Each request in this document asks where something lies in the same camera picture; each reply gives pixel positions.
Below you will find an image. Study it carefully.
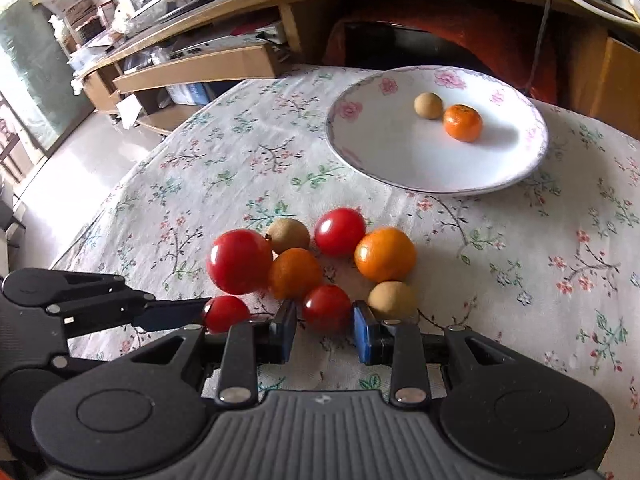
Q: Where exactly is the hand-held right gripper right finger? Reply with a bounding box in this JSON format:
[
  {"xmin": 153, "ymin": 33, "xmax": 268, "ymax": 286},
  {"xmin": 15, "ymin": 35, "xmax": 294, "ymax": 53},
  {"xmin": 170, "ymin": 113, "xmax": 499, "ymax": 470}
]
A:
[{"xmin": 352, "ymin": 301, "xmax": 521, "ymax": 407}]

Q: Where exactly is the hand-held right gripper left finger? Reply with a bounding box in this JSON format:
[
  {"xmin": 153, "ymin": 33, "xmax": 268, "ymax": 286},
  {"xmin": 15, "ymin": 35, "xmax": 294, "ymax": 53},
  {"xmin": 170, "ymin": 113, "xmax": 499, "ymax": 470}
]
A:
[{"xmin": 120, "ymin": 300, "xmax": 299, "ymax": 407}]

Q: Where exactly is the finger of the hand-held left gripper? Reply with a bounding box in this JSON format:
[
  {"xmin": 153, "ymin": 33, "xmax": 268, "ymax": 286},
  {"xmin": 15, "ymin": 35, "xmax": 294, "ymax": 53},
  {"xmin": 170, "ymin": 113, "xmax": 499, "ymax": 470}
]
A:
[
  {"xmin": 1, "ymin": 267, "xmax": 212, "ymax": 339},
  {"xmin": 50, "ymin": 352, "xmax": 118, "ymax": 376}
]

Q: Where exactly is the tan longan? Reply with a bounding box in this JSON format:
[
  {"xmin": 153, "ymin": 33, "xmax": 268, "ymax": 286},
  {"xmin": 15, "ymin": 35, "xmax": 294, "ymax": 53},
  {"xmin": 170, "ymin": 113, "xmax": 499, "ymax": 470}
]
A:
[
  {"xmin": 367, "ymin": 281, "xmax": 417, "ymax": 322},
  {"xmin": 265, "ymin": 218, "xmax": 311, "ymax": 256},
  {"xmin": 414, "ymin": 92, "xmax": 444, "ymax": 120}
]

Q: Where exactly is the small red cherry tomato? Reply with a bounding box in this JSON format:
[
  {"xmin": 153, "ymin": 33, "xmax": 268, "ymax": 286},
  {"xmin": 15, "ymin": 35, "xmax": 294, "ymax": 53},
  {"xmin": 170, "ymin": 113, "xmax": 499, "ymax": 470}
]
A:
[
  {"xmin": 201, "ymin": 295, "xmax": 252, "ymax": 334},
  {"xmin": 314, "ymin": 208, "xmax": 367, "ymax": 258},
  {"xmin": 301, "ymin": 285, "xmax": 353, "ymax": 332}
]

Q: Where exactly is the small orange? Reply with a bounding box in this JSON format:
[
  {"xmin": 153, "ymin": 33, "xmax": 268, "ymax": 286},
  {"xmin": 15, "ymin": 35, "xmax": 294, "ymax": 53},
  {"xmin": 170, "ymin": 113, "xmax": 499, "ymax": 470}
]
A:
[
  {"xmin": 443, "ymin": 104, "xmax": 484, "ymax": 143},
  {"xmin": 354, "ymin": 227, "xmax": 417, "ymax": 284},
  {"xmin": 267, "ymin": 248, "xmax": 325, "ymax": 301}
]

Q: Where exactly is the large red tomato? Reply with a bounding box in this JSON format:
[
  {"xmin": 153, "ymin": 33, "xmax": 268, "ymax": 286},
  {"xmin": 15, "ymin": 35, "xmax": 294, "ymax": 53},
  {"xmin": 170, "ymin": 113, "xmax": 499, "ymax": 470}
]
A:
[{"xmin": 206, "ymin": 229, "xmax": 274, "ymax": 296}]

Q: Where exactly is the white floral plate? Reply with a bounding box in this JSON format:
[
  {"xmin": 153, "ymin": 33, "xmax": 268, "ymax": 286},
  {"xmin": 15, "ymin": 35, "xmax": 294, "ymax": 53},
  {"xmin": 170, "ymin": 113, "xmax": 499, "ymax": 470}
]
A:
[{"xmin": 325, "ymin": 66, "xmax": 549, "ymax": 195}]

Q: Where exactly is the floral tablecloth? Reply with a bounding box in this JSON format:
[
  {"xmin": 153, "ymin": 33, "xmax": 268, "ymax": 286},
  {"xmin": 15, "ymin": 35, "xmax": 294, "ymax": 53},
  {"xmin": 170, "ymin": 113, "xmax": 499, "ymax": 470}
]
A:
[{"xmin": 50, "ymin": 65, "xmax": 640, "ymax": 480}]

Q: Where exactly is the wooden pull-out shelf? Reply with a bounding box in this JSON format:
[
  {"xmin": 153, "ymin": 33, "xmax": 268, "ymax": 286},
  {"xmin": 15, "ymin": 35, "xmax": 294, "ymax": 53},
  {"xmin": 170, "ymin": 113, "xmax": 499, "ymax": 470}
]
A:
[{"xmin": 112, "ymin": 42, "xmax": 279, "ymax": 95}]

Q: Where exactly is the silver electronic device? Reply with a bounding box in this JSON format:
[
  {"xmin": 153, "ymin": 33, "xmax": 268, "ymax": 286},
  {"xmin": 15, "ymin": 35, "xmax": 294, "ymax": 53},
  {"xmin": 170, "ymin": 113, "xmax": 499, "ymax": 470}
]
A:
[{"xmin": 167, "ymin": 34, "xmax": 262, "ymax": 59}]

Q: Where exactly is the glass door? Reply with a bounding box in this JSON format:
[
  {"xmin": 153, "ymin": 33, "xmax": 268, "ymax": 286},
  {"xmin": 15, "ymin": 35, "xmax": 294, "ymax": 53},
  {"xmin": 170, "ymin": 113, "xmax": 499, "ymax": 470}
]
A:
[{"xmin": 0, "ymin": 0, "xmax": 96, "ymax": 161}]

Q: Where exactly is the brown cardboard box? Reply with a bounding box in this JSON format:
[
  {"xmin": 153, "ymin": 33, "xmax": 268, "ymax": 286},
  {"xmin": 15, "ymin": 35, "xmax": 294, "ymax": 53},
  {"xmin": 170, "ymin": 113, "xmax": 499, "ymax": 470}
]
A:
[{"xmin": 590, "ymin": 35, "xmax": 640, "ymax": 133}]

